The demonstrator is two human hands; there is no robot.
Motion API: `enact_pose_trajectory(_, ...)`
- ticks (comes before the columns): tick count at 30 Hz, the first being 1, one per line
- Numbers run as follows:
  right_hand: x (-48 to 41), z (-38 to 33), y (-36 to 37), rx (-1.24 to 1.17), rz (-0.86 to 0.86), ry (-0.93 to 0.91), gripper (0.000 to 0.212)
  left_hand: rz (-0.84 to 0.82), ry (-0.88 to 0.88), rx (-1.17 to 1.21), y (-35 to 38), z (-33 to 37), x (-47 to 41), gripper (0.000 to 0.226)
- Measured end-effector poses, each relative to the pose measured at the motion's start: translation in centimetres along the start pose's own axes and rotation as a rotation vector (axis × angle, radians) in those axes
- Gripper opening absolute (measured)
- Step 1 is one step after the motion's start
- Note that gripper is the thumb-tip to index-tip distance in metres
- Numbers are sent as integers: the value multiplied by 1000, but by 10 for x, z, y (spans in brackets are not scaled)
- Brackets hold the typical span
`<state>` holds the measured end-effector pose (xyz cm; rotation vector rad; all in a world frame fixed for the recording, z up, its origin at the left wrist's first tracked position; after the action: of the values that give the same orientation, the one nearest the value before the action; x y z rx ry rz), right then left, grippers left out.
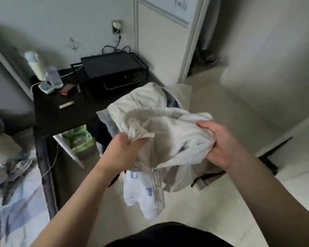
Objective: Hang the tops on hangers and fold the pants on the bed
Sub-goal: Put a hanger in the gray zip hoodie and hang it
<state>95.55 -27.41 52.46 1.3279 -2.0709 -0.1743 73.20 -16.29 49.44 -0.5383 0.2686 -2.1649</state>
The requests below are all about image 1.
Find white hoodie with blue letters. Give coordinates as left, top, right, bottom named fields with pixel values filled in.
left=107, top=82, right=222, bottom=220

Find person's left forearm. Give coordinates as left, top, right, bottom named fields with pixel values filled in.
left=31, top=162, right=129, bottom=247

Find black cables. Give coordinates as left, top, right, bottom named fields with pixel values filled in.
left=101, top=29, right=133, bottom=56

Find small wall hook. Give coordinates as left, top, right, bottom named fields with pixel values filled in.
left=68, top=37, right=80, bottom=52

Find blue-grey garment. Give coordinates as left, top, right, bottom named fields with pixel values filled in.
left=0, top=151, right=38, bottom=205

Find person's right forearm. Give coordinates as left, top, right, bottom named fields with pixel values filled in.
left=227, top=154, right=309, bottom=247

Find black desk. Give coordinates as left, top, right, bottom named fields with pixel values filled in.
left=32, top=61, right=151, bottom=219

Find person's dark shirt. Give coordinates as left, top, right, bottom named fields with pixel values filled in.
left=105, top=221, right=233, bottom=247

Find grey padded headboard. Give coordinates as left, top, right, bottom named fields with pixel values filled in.
left=0, top=38, right=37, bottom=134

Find white bottle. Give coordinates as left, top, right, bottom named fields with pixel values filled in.
left=24, top=50, right=46, bottom=82

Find white cable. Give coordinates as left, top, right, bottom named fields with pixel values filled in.
left=40, top=141, right=60, bottom=179

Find small white charger base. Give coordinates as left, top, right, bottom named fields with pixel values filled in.
left=38, top=82, right=55, bottom=95

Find clear plastic bottle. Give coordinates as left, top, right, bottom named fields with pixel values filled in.
left=45, top=66, right=64, bottom=90

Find person's left hand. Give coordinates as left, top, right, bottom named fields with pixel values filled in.
left=95, top=132, right=148, bottom=176

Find green bag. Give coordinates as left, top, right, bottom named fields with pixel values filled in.
left=61, top=124, right=96, bottom=155

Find small red box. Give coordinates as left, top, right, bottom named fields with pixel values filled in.
left=59, top=84, right=76, bottom=97

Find person's right hand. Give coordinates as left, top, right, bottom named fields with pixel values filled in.
left=197, top=120, right=249, bottom=173

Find bed with plaid sheet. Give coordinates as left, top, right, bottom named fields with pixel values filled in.
left=0, top=133, right=51, bottom=247

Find wall power socket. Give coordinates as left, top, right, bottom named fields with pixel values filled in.
left=111, top=19, right=124, bottom=35

